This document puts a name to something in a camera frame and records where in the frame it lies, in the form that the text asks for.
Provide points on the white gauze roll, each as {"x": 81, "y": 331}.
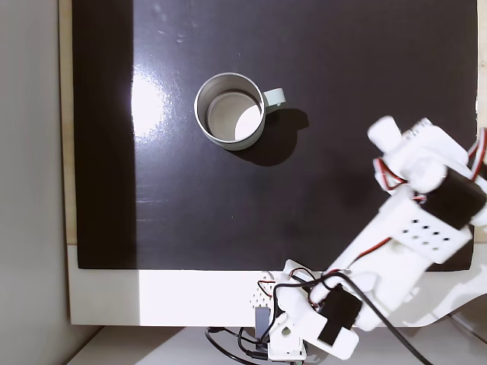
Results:
{"x": 384, "y": 133}

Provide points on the black table mat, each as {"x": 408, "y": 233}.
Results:
{"x": 304, "y": 209}

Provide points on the sage green steel mug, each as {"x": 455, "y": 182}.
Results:
{"x": 230, "y": 114}

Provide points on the grey plug block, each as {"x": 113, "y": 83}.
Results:
{"x": 261, "y": 319}

